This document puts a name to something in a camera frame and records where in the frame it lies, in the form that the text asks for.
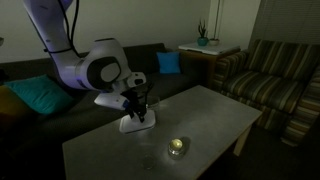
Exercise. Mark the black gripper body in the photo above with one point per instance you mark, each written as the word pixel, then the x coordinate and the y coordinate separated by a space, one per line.
pixel 138 98

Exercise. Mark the white square bowl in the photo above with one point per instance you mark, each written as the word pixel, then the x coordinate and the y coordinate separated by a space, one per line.
pixel 136 126

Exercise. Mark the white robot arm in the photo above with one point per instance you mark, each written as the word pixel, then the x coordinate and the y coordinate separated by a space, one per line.
pixel 83 63

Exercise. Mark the clear storage jar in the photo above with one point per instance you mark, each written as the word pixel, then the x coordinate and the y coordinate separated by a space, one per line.
pixel 153 104

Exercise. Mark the lit candle glass jar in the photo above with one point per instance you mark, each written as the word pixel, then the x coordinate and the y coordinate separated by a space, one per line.
pixel 176 147

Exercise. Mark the wooden side table white top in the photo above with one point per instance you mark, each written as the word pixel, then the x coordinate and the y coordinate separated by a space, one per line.
pixel 208 55

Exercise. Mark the dark fabric sofa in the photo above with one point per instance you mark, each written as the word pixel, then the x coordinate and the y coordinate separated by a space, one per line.
pixel 173 81

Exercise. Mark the small round grey disc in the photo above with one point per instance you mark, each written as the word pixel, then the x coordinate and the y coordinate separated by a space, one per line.
pixel 148 162

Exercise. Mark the blue cushion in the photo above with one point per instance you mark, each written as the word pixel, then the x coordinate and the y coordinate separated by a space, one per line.
pixel 168 62

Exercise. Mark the teal plant pot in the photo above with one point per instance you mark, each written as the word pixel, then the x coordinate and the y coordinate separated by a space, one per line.
pixel 202 39

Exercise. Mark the teal cushion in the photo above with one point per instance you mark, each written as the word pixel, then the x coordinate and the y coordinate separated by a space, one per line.
pixel 40 95

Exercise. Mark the small white plant pot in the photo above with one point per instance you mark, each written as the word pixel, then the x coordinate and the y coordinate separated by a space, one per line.
pixel 214 42

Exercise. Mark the orange cushion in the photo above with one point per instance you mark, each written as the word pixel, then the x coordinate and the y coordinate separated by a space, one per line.
pixel 11 106

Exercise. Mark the striped armchair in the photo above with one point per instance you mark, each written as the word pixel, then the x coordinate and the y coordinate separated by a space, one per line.
pixel 266 86

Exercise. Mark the window blinds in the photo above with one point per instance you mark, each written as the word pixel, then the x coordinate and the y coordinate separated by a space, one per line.
pixel 288 21

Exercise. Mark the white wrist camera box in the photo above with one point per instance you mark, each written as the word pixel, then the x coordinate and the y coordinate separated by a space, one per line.
pixel 111 101

